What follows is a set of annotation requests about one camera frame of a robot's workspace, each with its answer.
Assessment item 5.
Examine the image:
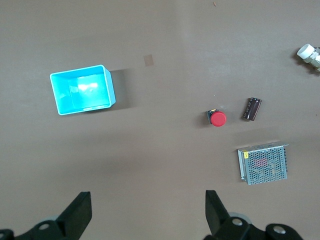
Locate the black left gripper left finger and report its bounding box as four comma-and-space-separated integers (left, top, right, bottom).
0, 191, 93, 240

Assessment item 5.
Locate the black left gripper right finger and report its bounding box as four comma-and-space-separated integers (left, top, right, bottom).
203, 189, 304, 240

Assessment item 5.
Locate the red push button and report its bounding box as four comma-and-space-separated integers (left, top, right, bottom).
205, 108, 228, 128

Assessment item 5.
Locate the metal mesh power supply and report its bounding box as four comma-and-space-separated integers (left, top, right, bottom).
236, 140, 290, 186

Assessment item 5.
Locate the dark brown capacitor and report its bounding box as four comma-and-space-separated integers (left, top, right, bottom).
241, 97, 263, 122

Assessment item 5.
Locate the cyan plastic bin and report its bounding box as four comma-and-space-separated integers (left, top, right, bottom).
49, 64, 117, 116

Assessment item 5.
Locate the brown tape patch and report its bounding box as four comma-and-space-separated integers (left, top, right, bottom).
143, 53, 155, 68

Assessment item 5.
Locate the white capped metal fitting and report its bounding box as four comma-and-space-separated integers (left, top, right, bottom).
296, 43, 320, 74

